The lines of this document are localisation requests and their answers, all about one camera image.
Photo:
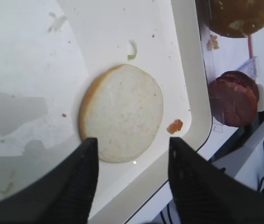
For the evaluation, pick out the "clear patty pusher track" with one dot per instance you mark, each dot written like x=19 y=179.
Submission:
x=250 y=67

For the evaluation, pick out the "white bun slice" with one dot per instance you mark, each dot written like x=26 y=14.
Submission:
x=123 y=109

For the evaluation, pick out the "right red rod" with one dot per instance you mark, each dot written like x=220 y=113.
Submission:
x=250 y=46

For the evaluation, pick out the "bun crumb on table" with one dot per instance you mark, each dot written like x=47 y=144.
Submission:
x=213 y=42

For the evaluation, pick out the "orange crumb on tray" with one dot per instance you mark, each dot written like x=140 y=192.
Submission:
x=175 y=126

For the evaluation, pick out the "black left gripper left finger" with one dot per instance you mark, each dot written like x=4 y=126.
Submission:
x=63 y=196

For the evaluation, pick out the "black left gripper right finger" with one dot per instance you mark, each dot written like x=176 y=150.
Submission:
x=203 y=194

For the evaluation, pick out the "brown meat patties stack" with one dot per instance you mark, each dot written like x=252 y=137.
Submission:
x=234 y=98

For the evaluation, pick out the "white rectangular metal tray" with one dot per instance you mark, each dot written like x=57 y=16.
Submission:
x=50 y=52

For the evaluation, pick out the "right long clear rail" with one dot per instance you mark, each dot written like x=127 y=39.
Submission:
x=203 y=16

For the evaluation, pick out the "white patty pusher block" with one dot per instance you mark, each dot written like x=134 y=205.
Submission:
x=260 y=106

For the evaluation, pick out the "sesame bun top front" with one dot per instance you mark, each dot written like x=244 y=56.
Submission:
x=236 y=18

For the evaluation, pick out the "small lettuce scrap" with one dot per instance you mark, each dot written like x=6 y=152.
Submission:
x=134 y=51

